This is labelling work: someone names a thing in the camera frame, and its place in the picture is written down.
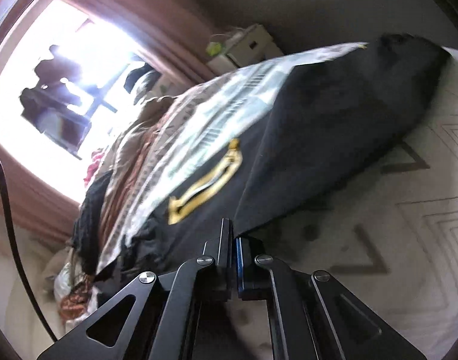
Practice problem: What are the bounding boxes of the patterned white bed quilt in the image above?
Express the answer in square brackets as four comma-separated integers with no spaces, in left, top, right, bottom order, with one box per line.
[53,40,458,360]

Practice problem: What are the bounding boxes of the black cable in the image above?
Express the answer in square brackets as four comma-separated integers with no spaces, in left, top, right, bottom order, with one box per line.
[0,146,59,342]

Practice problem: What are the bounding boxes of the dark clothes hanging at window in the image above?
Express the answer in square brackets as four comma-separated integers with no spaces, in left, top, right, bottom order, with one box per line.
[19,45,161,158]

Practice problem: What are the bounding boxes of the dark knitted garment on bed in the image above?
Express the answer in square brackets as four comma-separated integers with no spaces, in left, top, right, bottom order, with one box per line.
[71,171,112,275]

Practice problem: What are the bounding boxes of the red cloth by window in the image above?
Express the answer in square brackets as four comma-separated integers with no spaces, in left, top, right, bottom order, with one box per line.
[84,149,103,188]

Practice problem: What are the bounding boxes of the white bedside cabinet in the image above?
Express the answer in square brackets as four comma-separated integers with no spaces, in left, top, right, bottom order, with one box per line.
[207,24,284,76]

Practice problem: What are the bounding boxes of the black garment with yellow print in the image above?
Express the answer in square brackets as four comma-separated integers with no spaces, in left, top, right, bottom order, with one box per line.
[95,34,451,303]

